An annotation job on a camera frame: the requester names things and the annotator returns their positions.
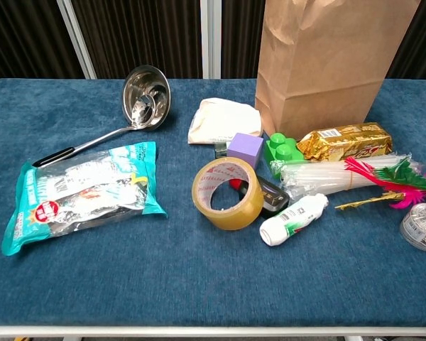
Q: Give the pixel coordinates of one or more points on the green toy building brick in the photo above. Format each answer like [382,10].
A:
[278,147]

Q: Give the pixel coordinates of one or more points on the bundle of clear straws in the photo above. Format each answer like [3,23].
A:
[316,175]

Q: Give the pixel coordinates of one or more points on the gold foil biscuit packet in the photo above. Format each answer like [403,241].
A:
[344,138]

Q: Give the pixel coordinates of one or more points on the small clear glass block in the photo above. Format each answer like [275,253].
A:
[221,151]

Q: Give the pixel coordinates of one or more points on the small red object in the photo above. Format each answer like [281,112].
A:
[236,184]

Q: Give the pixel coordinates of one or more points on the purple foam cube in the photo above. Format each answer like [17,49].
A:
[245,147]

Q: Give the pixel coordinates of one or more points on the brown packing tape roll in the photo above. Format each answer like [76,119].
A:
[234,217]

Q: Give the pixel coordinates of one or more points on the cream cloth pouch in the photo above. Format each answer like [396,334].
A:
[223,119]

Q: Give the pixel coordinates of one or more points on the white plastic bottle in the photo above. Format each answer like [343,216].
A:
[287,220]

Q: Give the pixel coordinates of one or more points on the teal frozen food packet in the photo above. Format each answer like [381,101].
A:
[81,192]

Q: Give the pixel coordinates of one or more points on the brown paper carrier bag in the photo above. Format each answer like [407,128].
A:
[323,71]

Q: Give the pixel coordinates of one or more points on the colourful feather shuttlecock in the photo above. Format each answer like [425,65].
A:
[404,175]

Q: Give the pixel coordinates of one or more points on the clear tub of paper clips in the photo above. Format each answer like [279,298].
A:
[422,227]

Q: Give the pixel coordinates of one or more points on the aluminium frame post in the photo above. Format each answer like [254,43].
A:
[76,39]
[210,39]

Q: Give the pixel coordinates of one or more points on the white metal table frame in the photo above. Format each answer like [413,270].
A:
[199,331]

